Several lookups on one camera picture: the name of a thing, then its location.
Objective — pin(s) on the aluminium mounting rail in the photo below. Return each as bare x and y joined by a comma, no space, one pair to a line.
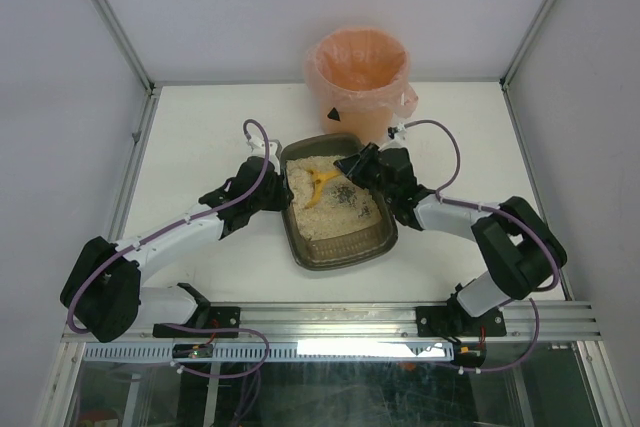
556,321

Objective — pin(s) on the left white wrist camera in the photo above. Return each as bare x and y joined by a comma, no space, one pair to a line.
260,148

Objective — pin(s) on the white slotted cable duct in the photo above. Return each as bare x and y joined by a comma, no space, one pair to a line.
312,350

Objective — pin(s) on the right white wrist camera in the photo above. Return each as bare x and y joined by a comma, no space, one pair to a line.
396,137

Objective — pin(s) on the orange trash bin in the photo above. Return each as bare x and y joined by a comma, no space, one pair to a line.
369,126

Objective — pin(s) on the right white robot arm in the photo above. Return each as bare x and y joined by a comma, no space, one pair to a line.
519,250

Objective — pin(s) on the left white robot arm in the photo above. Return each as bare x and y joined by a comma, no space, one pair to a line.
106,293

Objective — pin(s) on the cat litter granules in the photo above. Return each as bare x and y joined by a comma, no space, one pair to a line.
343,209

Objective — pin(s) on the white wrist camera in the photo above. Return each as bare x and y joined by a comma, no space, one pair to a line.
260,148
396,137

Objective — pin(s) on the yellow plastic litter scoop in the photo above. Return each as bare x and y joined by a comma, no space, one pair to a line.
319,180

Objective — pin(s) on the dark grey litter box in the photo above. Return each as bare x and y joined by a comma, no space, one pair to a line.
344,250

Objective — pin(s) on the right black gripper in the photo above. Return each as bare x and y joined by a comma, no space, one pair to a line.
368,167

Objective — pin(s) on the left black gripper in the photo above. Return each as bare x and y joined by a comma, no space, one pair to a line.
276,192

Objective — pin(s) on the translucent pink bin liner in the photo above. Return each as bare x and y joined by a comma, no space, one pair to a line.
357,69

